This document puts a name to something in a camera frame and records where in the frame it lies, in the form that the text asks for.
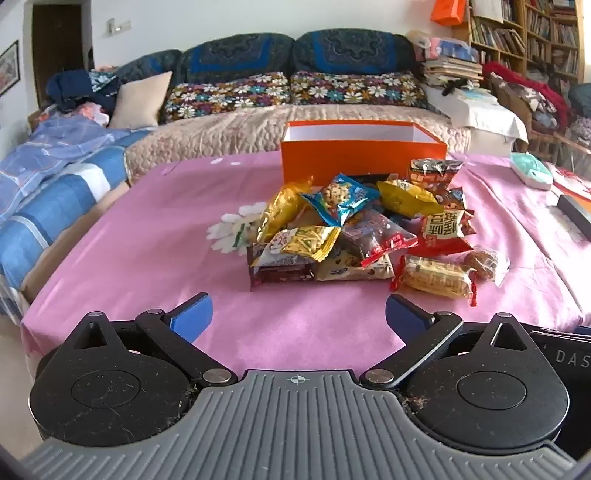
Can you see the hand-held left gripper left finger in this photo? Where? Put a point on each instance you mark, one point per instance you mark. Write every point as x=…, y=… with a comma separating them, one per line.
x=191, y=316

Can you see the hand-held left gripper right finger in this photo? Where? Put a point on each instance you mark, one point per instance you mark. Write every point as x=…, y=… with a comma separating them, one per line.
x=406, y=314

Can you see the pile of snack packets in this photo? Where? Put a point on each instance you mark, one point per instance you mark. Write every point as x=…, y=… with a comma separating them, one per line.
x=443, y=230

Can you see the brown chocolate wafer packet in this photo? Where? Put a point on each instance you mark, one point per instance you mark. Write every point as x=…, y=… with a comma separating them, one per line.
x=281, y=274

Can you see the blue cookie packet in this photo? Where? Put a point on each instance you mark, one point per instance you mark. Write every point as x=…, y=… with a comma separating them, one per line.
x=339, y=196

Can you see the orange cardboard box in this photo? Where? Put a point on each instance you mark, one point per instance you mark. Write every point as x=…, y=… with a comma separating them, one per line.
x=351, y=157

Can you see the pink daisy tablecloth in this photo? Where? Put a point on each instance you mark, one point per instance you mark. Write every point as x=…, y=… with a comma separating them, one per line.
x=138, y=254

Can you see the black flat box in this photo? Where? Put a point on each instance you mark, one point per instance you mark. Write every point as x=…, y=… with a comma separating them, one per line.
x=575, y=210

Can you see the blue white checked quilt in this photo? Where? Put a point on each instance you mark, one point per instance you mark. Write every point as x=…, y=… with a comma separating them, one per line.
x=46, y=207

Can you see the beige quilted blanket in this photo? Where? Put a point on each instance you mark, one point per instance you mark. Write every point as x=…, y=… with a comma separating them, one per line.
x=207, y=134

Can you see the teal pouch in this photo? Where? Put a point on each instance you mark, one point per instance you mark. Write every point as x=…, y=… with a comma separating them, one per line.
x=531, y=170

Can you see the white cloth cover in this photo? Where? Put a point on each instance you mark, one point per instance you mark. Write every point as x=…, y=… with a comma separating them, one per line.
x=480, y=113

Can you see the floral cushion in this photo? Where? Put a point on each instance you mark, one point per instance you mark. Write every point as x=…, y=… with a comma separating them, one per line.
x=355, y=87
x=221, y=99

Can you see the beige pillow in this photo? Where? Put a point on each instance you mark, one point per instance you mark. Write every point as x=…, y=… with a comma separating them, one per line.
x=138, y=101

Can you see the lilac checked bedsheet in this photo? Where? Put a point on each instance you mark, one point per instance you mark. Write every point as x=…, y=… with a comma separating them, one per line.
x=60, y=138

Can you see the stack of books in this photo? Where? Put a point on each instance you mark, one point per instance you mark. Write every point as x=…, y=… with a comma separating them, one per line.
x=450, y=69

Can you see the dark blue clothes pile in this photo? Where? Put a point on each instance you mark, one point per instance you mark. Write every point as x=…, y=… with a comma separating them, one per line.
x=74, y=90

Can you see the red knitted cloth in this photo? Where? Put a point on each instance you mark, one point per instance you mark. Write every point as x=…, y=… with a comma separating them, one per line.
x=531, y=87

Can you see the white pink plastic bag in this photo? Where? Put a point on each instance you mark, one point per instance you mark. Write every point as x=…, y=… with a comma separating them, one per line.
x=443, y=46

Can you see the dark wooden door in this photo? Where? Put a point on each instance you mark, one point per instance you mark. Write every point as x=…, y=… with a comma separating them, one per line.
x=57, y=50

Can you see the orange paper bag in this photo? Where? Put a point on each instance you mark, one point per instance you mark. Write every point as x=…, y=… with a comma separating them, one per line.
x=448, y=11

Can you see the wooden bookshelf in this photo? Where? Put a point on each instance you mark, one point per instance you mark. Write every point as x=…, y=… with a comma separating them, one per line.
x=540, y=27

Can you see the white wall switch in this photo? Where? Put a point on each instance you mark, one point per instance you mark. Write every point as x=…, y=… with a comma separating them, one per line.
x=111, y=26

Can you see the framed wall picture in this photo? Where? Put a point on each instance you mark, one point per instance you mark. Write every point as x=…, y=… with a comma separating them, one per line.
x=8, y=67

